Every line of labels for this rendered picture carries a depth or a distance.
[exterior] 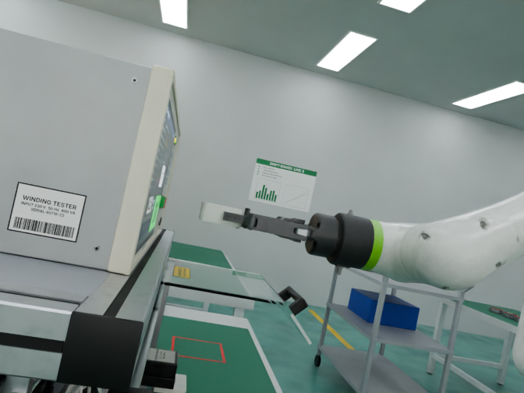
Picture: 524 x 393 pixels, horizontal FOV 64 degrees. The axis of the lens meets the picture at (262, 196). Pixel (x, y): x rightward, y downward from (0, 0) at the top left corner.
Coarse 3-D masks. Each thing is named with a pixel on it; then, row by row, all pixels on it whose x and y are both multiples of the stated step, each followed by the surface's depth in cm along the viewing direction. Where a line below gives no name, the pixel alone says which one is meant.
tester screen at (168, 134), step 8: (168, 112) 46; (168, 120) 49; (168, 128) 51; (168, 136) 54; (160, 144) 44; (168, 144) 57; (160, 152) 46; (168, 152) 61; (160, 160) 49; (168, 160) 65; (160, 168) 52; (152, 176) 43; (160, 176) 54; (152, 184) 45; (152, 192) 48; (160, 192) 61; (152, 208) 53; (144, 216) 45
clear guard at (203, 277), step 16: (192, 272) 76; (208, 272) 80; (224, 272) 84; (240, 272) 88; (192, 288) 65; (208, 288) 66; (224, 288) 69; (240, 288) 72; (256, 288) 75; (272, 288) 78; (304, 336) 68
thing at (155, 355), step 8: (152, 352) 73; (160, 352) 74; (168, 352) 74; (176, 352) 75; (152, 360) 70; (160, 360) 70; (168, 360) 71; (176, 360) 72; (152, 368) 69; (160, 368) 69; (168, 368) 70; (176, 368) 70; (144, 376) 69; (152, 376) 69; (160, 376) 70; (168, 376) 70; (176, 376) 75; (184, 376) 76; (144, 384) 69; (152, 384) 69; (160, 384) 69; (168, 384) 69; (176, 384) 72; (184, 384) 72; (160, 392) 70; (168, 392) 70; (176, 392) 70; (184, 392) 70
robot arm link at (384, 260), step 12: (384, 228) 73; (396, 228) 73; (408, 228) 70; (384, 240) 71; (396, 240) 71; (372, 252) 71; (384, 252) 71; (396, 252) 70; (372, 264) 72; (384, 264) 72; (396, 264) 70; (396, 276) 73; (408, 276) 69
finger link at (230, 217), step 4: (224, 212) 67; (228, 212) 67; (224, 216) 67; (228, 216) 67; (232, 216) 67; (236, 216) 67; (240, 216) 67; (244, 216) 67; (248, 216) 67; (224, 220) 67; (228, 220) 67; (232, 220) 67; (236, 220) 67; (240, 220) 67; (244, 220) 67; (248, 220) 66; (252, 220) 66; (256, 220) 66; (244, 224) 67
